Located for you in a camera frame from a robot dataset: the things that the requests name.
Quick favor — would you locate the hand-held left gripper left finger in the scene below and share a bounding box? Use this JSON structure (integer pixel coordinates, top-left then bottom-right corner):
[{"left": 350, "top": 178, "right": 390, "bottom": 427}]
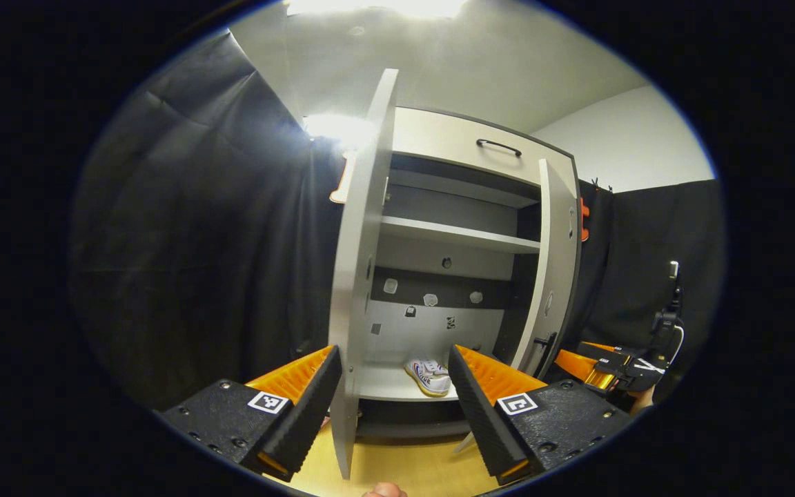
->
[{"left": 157, "top": 344, "right": 344, "bottom": 483}]

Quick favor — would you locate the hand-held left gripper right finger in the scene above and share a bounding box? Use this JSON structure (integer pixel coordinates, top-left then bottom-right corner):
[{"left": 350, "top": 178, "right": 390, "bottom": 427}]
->
[{"left": 447, "top": 344, "right": 634, "bottom": 486}]

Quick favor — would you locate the white shoe cabinet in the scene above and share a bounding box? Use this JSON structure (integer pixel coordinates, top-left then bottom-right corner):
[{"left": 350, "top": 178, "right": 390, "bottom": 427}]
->
[{"left": 356, "top": 106, "right": 582, "bottom": 440}]

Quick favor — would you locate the white cabinet shelf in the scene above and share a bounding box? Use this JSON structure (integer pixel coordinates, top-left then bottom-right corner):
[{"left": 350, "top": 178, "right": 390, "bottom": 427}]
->
[
  {"left": 357, "top": 359, "right": 460, "bottom": 402},
  {"left": 380, "top": 215, "right": 542, "bottom": 255},
  {"left": 389, "top": 169, "right": 540, "bottom": 209}
]

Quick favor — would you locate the white cabinet drawer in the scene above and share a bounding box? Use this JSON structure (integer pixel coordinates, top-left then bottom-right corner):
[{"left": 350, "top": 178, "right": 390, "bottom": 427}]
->
[{"left": 392, "top": 107, "right": 574, "bottom": 187}]

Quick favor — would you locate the ceiling light panel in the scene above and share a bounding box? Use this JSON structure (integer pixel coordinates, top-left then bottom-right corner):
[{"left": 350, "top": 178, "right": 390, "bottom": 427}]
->
[{"left": 287, "top": 0, "right": 467, "bottom": 19}]

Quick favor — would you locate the black drawer handle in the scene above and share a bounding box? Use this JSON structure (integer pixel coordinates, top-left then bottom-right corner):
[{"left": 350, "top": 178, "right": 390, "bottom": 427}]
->
[{"left": 475, "top": 139, "right": 522, "bottom": 157}]

